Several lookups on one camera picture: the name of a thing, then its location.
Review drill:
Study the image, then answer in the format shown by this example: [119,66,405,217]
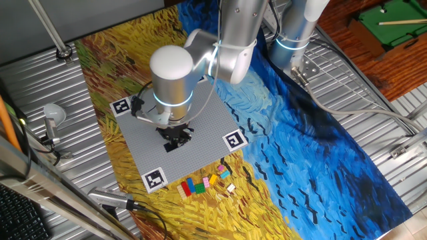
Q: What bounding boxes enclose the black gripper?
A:
[155,123,195,149]

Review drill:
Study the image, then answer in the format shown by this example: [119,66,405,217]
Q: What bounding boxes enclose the black Lego plate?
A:
[163,141,183,153]

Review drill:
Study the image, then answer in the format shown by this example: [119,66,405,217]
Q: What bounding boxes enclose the grey Lego baseplate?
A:
[109,75,250,194]

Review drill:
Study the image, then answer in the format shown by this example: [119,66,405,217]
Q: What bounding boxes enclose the white dome lamp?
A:
[42,103,67,145]

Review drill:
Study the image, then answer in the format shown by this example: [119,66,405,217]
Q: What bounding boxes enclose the painted print tablecloth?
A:
[73,3,414,240]

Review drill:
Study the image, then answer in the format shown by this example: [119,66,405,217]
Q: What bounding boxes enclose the silver robot mounting plate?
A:
[290,55,320,86]

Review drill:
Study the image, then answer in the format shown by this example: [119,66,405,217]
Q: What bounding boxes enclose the silver pole with base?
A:
[28,0,74,65]

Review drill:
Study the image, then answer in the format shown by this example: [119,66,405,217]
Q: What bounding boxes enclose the orange tube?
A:
[0,95,23,153]

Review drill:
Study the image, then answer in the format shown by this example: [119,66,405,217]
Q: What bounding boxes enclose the black keyboard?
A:
[0,183,51,240]

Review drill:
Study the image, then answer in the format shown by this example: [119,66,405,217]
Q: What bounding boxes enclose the aluminium strut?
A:
[389,128,427,160]

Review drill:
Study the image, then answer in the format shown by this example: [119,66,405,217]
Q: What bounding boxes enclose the green mini pool table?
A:
[348,0,427,58]

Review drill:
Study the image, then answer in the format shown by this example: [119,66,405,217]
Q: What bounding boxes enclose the wooden cue stick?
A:
[378,19,427,26]

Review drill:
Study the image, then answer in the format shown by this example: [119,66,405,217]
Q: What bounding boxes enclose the silver camera bracket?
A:
[135,106,174,129]

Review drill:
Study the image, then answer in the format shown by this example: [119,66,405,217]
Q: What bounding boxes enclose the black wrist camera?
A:
[130,95,145,117]

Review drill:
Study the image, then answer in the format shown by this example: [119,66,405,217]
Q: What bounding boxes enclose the black camera cable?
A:
[132,201,168,240]

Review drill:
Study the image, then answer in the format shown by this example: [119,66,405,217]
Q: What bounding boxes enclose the silver bar camera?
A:
[87,186,137,211]

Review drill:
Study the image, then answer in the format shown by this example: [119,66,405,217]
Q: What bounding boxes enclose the grey bracket black ring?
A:
[39,135,73,160]

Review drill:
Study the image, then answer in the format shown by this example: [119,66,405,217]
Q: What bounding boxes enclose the aluminium frame rail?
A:
[0,135,136,240]

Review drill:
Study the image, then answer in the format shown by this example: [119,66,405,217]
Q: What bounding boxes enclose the thick grey cable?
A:
[290,66,427,134]

